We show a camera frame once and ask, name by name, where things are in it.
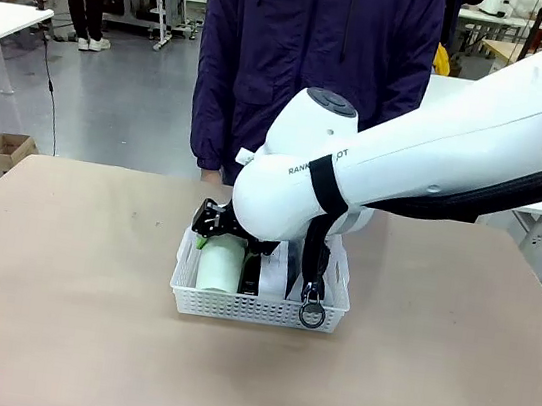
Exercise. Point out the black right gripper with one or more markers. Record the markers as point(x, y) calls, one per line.
point(213, 220)

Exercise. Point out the light green cup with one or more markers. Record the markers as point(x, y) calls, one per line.
point(220, 266)

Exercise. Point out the white rectangular box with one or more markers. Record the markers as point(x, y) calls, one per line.
point(275, 274)

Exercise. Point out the grey black zipper pouch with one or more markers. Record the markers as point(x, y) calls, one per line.
point(311, 314)

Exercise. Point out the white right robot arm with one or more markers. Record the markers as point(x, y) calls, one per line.
point(435, 150)

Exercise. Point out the white perforated plastic basket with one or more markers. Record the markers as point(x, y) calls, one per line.
point(236, 306)

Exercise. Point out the person's right hand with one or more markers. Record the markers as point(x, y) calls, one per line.
point(211, 176)

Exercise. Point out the person in navy jacket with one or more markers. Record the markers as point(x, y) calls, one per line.
point(254, 34)

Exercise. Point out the brown cardboard box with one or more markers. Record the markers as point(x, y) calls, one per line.
point(5, 153)

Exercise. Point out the yellow garment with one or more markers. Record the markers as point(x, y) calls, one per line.
point(443, 60)

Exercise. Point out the wooden top background table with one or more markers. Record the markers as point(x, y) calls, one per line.
point(500, 47)

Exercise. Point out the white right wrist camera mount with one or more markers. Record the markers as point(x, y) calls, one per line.
point(246, 156)

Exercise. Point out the black camera stand pole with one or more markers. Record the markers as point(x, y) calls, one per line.
point(535, 28)

